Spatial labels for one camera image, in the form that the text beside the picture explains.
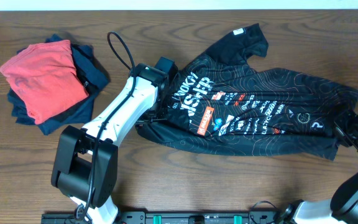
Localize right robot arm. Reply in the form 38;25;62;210
282;110;358;224

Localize folded red shirt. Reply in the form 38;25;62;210
0;40;88;124

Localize black printed cycling jersey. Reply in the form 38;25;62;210
136;24;358;160

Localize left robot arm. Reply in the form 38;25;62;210
42;57;178;223

